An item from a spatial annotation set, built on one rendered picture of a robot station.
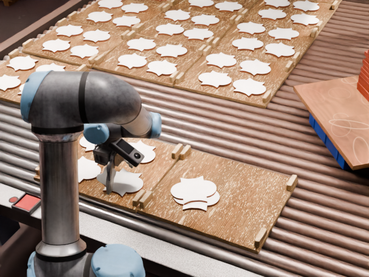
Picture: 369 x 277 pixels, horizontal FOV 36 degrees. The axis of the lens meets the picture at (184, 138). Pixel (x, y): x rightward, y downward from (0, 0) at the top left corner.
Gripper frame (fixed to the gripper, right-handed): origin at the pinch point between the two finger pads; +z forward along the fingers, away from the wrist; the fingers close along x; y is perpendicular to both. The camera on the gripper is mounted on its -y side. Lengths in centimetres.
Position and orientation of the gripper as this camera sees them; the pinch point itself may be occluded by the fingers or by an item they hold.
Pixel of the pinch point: (122, 182)
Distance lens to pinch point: 191.3
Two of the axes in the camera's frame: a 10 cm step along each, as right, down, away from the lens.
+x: -4.5, 5.4, -7.1
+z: 0.6, 8.1, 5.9
